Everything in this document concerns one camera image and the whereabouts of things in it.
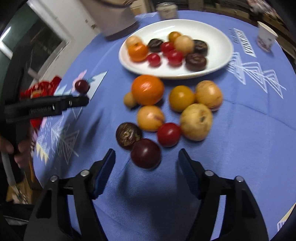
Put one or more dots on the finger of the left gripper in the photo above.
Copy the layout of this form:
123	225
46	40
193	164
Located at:
42	107

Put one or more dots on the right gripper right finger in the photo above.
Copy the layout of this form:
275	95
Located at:
242	218

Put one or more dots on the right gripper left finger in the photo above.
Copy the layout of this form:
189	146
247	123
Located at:
50	219

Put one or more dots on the dark red plum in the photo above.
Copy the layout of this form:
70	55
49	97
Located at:
82	86

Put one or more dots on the large orange tangerine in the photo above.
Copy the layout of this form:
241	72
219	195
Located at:
147	89

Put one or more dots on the dark purple plum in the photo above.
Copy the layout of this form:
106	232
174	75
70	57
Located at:
146	154

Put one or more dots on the small orange fruit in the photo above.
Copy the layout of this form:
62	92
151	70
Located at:
173	36

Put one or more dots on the person's left hand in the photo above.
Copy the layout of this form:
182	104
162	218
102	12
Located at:
24	148

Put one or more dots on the red fabric item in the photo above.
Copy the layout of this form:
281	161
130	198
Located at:
42	89

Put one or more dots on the small tan longan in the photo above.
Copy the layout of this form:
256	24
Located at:
129	100

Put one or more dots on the dark brown mangosteen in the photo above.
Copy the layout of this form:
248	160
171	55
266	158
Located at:
127	134

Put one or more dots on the pale tan fruit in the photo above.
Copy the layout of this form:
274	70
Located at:
150	118

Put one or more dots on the orange tangerine on plate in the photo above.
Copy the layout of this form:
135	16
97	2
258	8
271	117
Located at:
138	52

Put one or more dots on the beige thermos jug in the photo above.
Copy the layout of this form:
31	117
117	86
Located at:
115	19

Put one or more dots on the large tan pear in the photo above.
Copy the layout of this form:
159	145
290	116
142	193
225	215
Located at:
196	122

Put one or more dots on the small red cherry tomato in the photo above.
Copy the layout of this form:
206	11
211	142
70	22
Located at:
154	60

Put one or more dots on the dark mangosteen on plate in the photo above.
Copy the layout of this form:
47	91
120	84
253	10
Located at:
195	62
200	47
154	45

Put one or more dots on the yellow orange fruit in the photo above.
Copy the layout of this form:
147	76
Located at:
180	98

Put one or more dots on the red cherry tomato on plate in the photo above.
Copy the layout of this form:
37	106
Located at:
166	47
175	58

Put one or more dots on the tan striped fruit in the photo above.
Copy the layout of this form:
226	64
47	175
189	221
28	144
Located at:
209	94

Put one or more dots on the blue patterned tablecloth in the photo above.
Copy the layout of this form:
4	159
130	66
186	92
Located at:
239	120

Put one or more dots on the tan round pear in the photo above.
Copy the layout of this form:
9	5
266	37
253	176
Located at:
184	44

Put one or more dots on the white drink can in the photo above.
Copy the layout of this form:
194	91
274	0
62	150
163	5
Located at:
167	10

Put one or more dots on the white oval plate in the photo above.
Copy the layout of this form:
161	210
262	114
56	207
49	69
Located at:
220	49

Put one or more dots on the white paper cup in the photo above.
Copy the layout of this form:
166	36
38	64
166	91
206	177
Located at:
266	37

